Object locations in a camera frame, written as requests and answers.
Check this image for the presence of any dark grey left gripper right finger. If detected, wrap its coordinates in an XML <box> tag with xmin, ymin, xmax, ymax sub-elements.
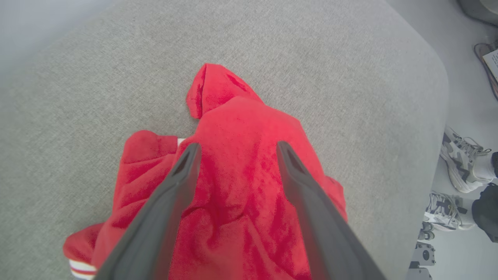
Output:
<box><xmin>276</xmin><ymin>141</ymin><xmax>386</xmax><ymax>280</ymax></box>

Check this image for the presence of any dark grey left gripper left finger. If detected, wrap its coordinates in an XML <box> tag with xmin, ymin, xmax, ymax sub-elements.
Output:
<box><xmin>93</xmin><ymin>143</ymin><xmax>202</xmax><ymax>280</ymax></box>

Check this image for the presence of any red Bulls basketball jersey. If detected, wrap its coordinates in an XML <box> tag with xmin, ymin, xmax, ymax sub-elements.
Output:
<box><xmin>62</xmin><ymin>63</ymin><xmax>349</xmax><ymax>280</ymax></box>

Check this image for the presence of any grey white sneaker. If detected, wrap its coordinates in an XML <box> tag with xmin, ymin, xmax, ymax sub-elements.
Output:
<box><xmin>440</xmin><ymin>126</ymin><xmax>493</xmax><ymax>194</ymax></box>
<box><xmin>423</xmin><ymin>191</ymin><xmax>477</xmax><ymax>232</ymax></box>

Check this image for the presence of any black trouser leg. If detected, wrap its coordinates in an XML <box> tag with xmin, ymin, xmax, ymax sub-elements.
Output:
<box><xmin>472</xmin><ymin>183</ymin><xmax>498</xmax><ymax>243</ymax></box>

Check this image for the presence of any dark grey round object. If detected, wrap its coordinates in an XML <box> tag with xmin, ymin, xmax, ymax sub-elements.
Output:
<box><xmin>457</xmin><ymin>0</ymin><xmax>498</xmax><ymax>26</ymax></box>

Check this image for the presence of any paper sheet with cable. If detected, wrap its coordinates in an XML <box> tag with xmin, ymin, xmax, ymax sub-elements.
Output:
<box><xmin>473</xmin><ymin>42</ymin><xmax>498</xmax><ymax>102</ymax></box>

